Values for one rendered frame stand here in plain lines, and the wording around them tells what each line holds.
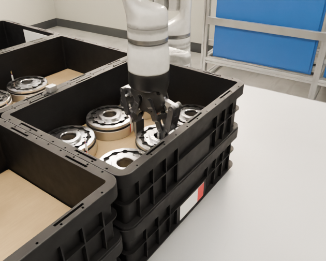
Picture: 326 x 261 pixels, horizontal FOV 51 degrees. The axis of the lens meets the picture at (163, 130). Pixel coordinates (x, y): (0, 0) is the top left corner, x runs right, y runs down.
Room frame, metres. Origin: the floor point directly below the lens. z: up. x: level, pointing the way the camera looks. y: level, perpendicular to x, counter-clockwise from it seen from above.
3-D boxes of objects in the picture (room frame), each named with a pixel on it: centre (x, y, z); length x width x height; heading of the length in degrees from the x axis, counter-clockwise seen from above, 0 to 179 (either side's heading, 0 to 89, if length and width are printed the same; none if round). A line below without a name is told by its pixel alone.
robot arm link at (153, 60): (0.60, 0.01, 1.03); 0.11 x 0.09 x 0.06; 140
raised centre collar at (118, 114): (0.65, 0.12, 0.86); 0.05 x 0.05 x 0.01
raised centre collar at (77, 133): (0.56, 0.18, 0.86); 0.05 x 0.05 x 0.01
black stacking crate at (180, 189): (0.61, 0.06, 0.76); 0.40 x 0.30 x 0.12; 144
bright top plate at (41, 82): (0.82, 0.35, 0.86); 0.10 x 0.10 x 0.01
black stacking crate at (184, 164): (0.61, 0.06, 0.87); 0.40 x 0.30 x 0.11; 144
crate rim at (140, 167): (0.61, 0.06, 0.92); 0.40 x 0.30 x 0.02; 144
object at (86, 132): (0.56, 0.18, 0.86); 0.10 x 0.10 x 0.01
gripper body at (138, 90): (0.59, 0.03, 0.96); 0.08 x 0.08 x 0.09
